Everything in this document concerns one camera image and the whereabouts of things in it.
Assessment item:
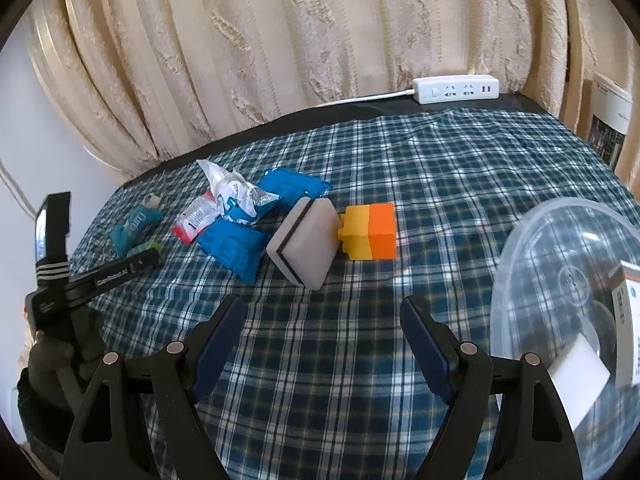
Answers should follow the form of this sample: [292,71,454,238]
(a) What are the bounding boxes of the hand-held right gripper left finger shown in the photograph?
[60,296,248,480]

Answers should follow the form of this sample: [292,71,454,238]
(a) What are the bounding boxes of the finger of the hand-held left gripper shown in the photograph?
[67,249,161,307]

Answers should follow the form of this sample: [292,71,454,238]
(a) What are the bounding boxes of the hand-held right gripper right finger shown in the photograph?
[400,295,583,480]

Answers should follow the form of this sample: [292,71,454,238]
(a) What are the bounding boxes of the red and white packet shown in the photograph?
[171,191,221,245]

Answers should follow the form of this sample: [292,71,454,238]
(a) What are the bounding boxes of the blue packet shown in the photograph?
[257,169,333,211]
[196,217,271,285]

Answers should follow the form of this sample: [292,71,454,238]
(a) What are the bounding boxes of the yellow and orange block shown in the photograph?
[340,202,399,262]

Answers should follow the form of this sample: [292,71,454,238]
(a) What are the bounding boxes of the clear plastic container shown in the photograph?
[490,197,640,480]

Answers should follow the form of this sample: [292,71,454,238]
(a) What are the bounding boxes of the white packets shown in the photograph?
[196,159,278,221]

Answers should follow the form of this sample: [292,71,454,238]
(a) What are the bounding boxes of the grey sponge block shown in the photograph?
[265,197,342,291]

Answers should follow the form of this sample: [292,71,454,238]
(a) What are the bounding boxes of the person's left hand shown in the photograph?
[20,305,108,411]

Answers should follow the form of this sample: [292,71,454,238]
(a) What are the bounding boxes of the teal tube with white cap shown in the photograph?
[111,194,165,256]

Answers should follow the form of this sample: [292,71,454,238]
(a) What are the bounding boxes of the white eraser block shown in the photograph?
[547,347,613,433]

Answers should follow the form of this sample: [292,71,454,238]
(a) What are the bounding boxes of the blue plaid cloth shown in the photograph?
[25,110,640,480]

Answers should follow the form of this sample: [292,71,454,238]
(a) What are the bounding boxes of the white box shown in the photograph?
[610,261,640,388]

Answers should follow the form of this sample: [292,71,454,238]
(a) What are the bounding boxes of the white power strip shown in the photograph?
[412,75,501,105]

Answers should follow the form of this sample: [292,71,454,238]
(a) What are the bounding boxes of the cream patterned curtain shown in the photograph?
[27,0,640,186]

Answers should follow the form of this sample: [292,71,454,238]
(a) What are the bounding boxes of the white tower appliance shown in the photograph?
[585,72,633,171]

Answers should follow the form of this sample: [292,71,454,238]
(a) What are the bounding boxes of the white power cable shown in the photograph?
[315,89,417,108]

